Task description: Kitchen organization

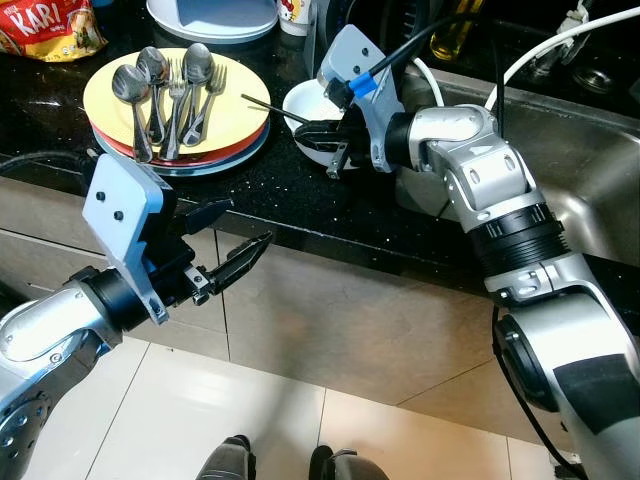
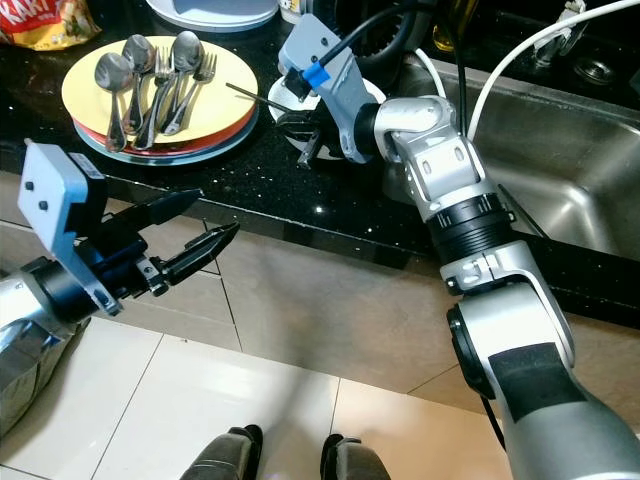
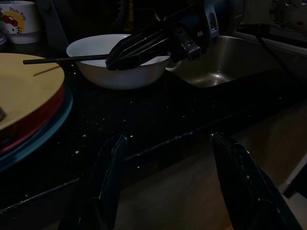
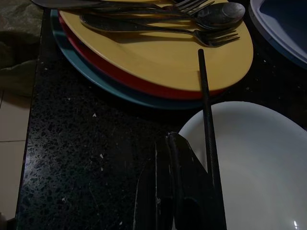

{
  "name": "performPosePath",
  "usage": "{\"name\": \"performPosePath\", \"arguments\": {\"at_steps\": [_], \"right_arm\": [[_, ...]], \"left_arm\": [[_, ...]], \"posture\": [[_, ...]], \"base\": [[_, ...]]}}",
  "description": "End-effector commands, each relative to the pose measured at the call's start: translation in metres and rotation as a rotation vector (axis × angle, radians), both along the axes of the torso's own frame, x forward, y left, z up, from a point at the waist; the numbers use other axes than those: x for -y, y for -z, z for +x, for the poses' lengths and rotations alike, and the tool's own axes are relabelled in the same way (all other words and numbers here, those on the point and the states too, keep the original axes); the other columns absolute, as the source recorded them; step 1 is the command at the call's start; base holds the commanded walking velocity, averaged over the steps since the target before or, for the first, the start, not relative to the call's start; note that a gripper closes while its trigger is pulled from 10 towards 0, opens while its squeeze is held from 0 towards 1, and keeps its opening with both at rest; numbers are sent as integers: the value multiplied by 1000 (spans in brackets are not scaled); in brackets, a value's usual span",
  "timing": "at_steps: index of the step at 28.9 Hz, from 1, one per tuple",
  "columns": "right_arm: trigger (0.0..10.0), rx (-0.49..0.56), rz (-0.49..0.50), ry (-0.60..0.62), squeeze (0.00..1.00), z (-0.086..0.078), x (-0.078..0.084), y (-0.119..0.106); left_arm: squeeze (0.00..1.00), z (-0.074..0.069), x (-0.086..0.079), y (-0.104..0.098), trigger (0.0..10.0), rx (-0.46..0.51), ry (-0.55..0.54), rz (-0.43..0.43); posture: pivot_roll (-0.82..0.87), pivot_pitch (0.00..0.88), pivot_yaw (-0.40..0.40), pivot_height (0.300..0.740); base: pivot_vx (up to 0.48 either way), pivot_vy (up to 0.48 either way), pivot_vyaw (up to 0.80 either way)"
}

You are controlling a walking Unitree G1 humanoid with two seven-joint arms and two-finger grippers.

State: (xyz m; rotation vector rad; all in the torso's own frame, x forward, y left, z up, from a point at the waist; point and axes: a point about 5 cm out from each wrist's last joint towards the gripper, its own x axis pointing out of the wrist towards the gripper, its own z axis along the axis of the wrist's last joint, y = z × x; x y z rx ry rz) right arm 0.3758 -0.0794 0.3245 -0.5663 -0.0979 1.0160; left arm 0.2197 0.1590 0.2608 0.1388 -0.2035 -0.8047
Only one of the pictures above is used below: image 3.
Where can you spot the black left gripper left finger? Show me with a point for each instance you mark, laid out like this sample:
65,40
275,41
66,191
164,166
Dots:
105,191

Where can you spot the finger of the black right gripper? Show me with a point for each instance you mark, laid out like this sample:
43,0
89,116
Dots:
144,37
136,57

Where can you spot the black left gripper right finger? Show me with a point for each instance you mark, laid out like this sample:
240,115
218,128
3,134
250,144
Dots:
247,191

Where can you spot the black chopstick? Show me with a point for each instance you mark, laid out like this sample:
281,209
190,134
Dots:
60,59

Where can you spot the white bowl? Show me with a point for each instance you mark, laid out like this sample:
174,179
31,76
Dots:
124,79

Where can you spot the white slanted bar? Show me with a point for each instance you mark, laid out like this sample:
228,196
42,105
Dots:
293,172

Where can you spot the stainless steel sink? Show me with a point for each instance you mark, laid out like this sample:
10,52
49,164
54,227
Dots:
227,62

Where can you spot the teal plate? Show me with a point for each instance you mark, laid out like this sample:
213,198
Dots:
51,133

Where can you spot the red plate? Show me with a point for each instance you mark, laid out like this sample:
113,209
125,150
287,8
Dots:
36,123

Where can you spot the yellow plate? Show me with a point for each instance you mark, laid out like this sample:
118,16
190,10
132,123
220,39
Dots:
24,91

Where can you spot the white Hello Kitty mug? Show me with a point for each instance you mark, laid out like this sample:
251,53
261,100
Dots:
21,24

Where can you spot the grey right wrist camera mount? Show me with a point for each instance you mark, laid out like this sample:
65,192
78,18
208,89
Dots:
212,19

